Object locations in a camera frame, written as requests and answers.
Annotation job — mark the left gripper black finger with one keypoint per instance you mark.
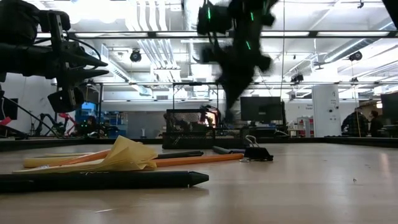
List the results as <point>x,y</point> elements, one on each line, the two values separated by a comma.
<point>90,74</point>
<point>90,60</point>

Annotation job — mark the white pillar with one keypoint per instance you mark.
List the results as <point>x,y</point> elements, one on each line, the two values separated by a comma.
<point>326,112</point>

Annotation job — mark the black marker with white print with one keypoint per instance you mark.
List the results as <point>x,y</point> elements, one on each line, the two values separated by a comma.
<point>109,180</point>

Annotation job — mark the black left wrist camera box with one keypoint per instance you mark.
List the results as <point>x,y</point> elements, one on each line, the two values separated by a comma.
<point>63,100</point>

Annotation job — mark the orange pencil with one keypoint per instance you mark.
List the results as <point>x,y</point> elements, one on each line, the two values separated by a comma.
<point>199,160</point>
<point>84,157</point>

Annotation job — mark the yellow sticky note pad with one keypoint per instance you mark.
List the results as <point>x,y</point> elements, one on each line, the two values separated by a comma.
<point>130,155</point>

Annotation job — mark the blue lit screen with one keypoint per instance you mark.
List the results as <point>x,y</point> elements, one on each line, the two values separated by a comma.
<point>88,109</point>

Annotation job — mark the black pen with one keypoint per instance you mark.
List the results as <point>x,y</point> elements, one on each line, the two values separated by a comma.
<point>180,154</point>

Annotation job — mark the black hanging ceiling camera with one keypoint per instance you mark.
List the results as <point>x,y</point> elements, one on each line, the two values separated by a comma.
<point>355,56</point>
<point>135,56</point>

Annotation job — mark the dark grey pen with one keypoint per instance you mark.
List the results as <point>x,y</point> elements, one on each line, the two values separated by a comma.
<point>224,150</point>

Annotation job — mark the person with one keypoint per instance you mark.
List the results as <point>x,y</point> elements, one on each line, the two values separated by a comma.
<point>375,124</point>
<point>353,124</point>

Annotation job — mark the black overhead frame bar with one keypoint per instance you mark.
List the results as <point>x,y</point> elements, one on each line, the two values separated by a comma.
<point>174,34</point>

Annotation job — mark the black mesh desk organizer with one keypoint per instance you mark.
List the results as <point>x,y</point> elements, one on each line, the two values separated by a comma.
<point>186,130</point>

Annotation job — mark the black binder clip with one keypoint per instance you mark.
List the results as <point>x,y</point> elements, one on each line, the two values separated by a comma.
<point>257,153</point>

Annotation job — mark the black computer monitor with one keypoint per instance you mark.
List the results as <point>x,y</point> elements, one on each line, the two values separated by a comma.
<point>261,109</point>
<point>390,107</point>

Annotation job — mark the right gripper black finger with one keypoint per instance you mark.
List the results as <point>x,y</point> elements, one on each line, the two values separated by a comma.
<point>242,91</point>
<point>229,102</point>

